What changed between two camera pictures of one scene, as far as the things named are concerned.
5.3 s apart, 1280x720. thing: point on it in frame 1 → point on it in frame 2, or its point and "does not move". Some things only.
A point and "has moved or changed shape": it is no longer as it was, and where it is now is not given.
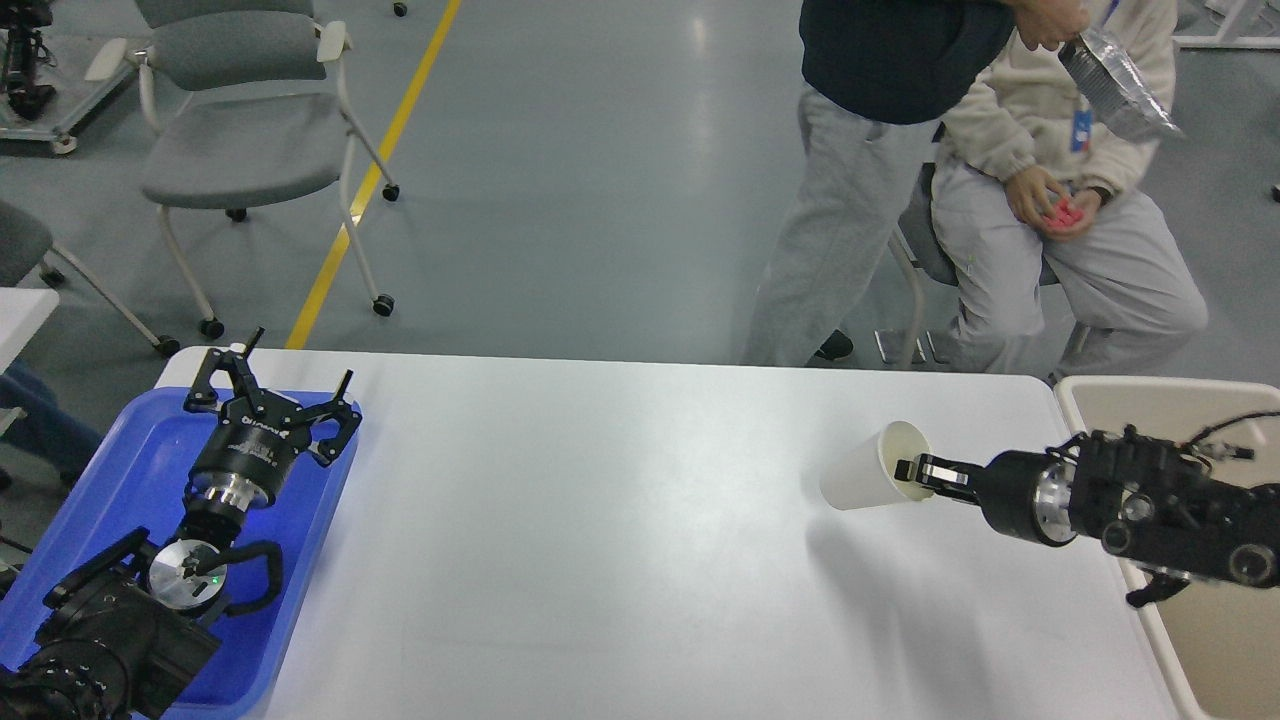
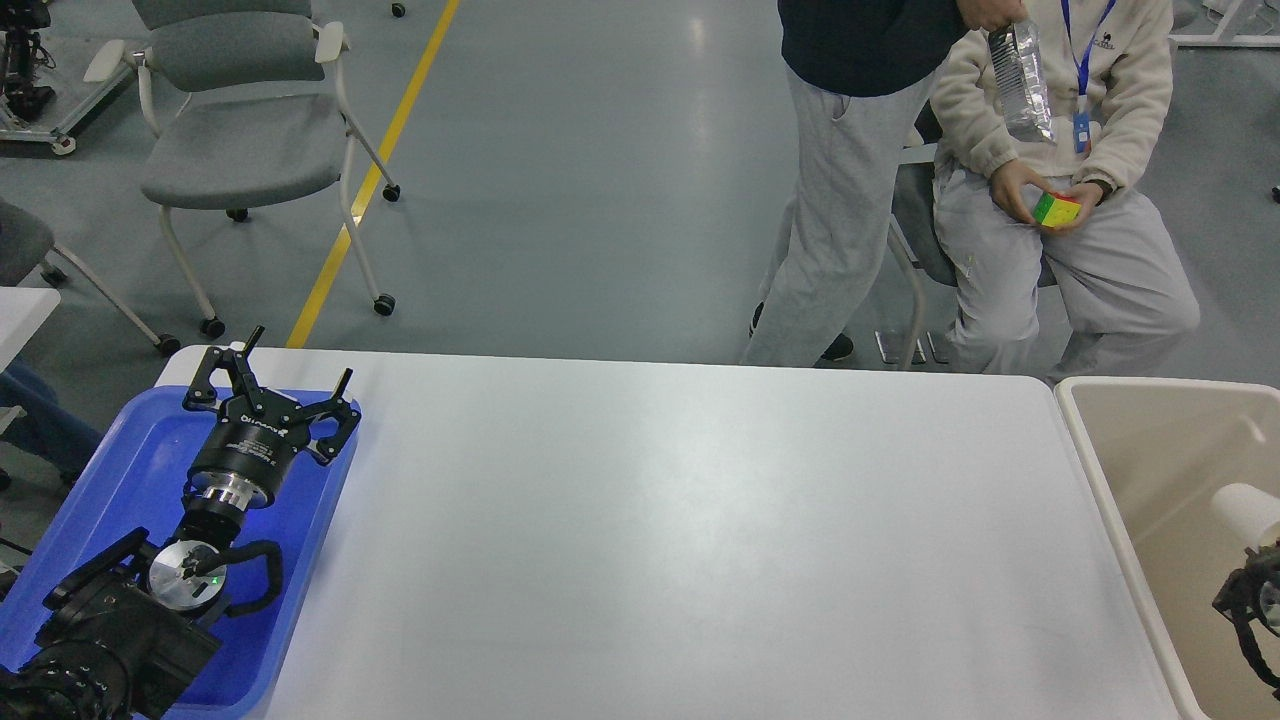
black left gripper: [245, 458] does not move
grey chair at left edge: [26, 245] does not move
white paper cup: [860, 471] has moved or changed shape
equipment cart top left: [24, 99] does not move
